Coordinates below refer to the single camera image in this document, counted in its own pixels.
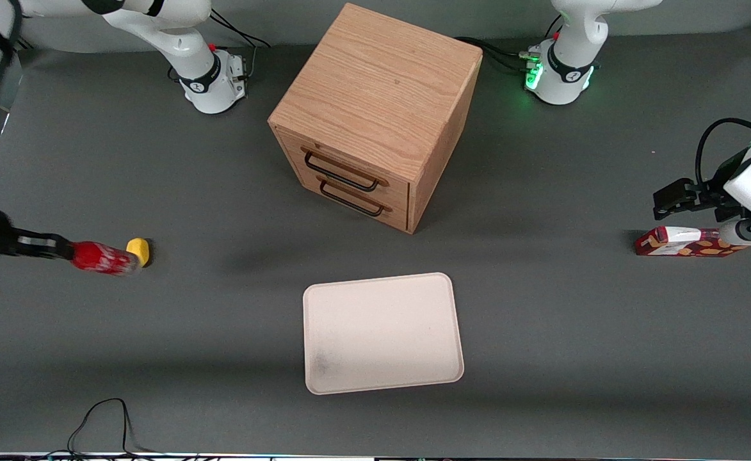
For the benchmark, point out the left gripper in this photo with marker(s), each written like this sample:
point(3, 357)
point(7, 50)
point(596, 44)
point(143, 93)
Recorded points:
point(719, 194)

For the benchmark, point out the red coke bottle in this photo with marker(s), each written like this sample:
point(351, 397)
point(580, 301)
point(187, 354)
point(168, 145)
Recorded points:
point(103, 258)

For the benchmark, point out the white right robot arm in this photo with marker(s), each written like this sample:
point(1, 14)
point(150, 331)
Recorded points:
point(183, 51)

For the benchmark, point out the beige rectangular tray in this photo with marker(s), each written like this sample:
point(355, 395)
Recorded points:
point(381, 333)

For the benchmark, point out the red snack box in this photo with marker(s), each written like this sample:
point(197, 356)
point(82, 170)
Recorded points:
point(682, 243)

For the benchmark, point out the yellow lemon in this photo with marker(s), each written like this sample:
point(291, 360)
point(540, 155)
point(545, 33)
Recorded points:
point(139, 246)

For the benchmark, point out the wooden drawer cabinet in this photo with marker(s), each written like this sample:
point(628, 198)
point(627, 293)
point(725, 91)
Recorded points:
point(375, 83)

